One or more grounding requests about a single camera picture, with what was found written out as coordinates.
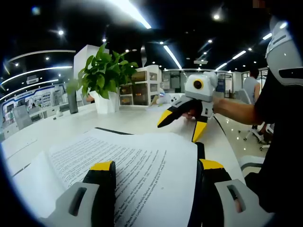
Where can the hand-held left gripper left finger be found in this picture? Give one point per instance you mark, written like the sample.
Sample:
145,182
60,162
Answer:
93,196

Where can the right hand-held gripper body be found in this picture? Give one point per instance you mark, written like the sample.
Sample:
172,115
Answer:
206,91

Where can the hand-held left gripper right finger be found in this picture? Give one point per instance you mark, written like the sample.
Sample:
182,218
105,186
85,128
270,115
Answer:
220,203

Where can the white bound document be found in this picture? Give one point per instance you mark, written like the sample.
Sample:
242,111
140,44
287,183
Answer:
142,160

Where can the person's right hand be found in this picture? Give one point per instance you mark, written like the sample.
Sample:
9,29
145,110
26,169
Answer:
218,104

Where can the white rounded desk object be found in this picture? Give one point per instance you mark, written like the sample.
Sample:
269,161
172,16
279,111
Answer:
165,99

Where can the white office chair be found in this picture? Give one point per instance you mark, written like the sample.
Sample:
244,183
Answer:
251,162
243,97

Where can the white storage drawer cabinet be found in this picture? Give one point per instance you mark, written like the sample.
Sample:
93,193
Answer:
139,94

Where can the white plant pot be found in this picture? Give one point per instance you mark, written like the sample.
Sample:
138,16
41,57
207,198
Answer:
106,104

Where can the green leafy plant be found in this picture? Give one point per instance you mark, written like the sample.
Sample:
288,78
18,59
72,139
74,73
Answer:
104,71

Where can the grey worn device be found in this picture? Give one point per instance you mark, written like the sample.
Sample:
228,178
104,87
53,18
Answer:
284,59

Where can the small white desk object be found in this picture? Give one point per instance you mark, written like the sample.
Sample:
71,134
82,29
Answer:
59,113

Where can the grey water bottle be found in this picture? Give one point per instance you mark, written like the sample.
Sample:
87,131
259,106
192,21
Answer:
73,106

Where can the long ceiling light strip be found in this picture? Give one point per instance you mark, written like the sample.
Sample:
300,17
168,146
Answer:
139,16

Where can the grey flat panel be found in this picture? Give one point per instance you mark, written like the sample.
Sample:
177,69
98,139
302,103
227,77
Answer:
22,118

